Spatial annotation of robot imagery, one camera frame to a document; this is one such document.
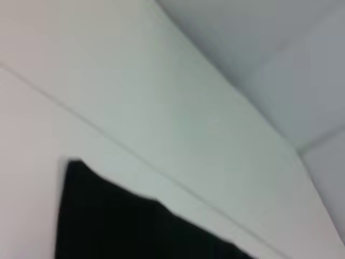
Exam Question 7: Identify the black T-shirt with FREE print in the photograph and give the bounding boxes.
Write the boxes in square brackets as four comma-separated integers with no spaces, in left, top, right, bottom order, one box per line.
[55,159,259,259]

